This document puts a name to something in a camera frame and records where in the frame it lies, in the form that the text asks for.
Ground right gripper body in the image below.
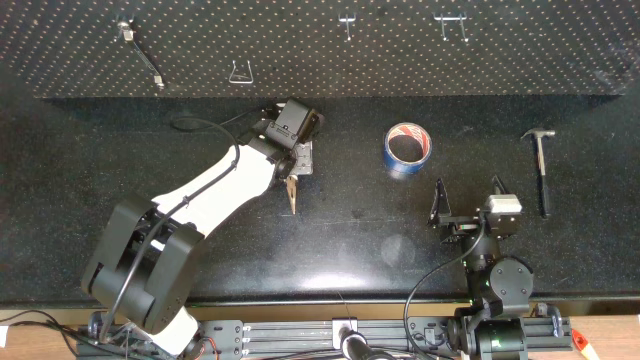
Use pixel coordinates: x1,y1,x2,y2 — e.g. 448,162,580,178
428,214,486,244

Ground roll of blue tape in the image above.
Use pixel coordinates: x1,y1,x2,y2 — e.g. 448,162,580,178
382,121,434,176

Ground mounting rail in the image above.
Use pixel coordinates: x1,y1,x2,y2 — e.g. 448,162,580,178
182,301,574,360

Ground black cable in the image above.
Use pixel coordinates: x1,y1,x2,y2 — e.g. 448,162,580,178
402,214,489,359
98,105,274,344

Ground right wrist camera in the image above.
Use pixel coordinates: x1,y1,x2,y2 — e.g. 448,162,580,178
482,193,524,237

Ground hammer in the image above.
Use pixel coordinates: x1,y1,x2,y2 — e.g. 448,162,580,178
519,127,557,220

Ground black pegboard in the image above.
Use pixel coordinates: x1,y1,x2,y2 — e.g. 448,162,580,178
0,0,640,100

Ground wrench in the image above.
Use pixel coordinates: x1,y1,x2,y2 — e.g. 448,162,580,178
117,20,167,91

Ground pliers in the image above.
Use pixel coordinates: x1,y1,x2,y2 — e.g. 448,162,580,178
284,173,301,216

